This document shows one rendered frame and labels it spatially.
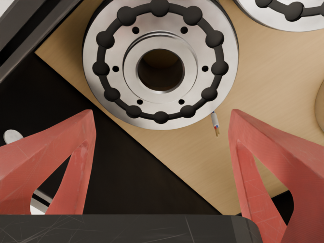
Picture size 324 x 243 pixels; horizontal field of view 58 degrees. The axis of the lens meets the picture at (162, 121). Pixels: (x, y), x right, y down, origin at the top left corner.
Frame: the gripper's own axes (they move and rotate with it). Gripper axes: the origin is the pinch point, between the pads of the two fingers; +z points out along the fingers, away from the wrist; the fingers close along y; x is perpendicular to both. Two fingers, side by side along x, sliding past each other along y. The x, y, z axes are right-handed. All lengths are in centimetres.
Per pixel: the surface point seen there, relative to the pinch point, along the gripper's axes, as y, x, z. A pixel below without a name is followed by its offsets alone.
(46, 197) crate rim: 6.4, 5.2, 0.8
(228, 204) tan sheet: -7.2, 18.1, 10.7
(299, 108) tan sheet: -11.5, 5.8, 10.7
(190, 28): -1.7, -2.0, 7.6
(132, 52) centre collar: 1.8, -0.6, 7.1
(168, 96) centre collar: -0.4, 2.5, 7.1
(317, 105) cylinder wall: -12.6, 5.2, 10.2
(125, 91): 2.5, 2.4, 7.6
